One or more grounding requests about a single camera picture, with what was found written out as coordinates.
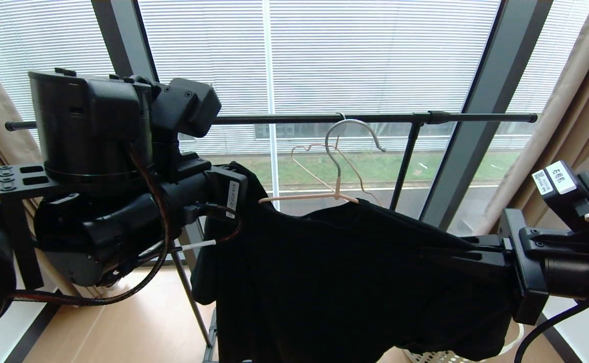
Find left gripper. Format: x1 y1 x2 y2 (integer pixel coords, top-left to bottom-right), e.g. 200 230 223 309
35 164 248 289

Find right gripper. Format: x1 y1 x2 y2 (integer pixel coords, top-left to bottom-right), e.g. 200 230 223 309
499 208 589 326

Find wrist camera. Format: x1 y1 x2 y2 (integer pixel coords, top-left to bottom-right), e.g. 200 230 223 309
151 77 222 182
532 160 589 237

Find black cable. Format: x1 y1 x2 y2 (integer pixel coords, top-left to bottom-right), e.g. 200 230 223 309
514 282 589 363

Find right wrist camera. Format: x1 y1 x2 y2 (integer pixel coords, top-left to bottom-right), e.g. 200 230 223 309
532 160 589 237

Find white laundry basket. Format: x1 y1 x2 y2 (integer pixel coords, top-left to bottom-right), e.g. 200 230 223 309
403 322 525 363

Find black clothes rack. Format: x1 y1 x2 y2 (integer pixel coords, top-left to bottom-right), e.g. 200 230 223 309
5 111 538 363

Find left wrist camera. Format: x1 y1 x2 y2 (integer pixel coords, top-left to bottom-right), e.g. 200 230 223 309
151 77 222 182

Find window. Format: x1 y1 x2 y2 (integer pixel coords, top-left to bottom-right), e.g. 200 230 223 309
0 0 589 237

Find black garment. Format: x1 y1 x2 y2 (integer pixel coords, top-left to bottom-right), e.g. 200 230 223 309
191 161 519 363

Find pink clothes hanger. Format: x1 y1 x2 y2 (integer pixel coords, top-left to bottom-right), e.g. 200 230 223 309
292 112 383 207
258 119 387 205

